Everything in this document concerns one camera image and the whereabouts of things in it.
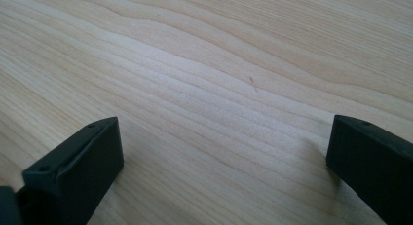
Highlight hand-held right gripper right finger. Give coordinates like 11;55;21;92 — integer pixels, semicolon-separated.
325;114;413;225

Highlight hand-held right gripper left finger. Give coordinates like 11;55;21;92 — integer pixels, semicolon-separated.
15;116;125;225

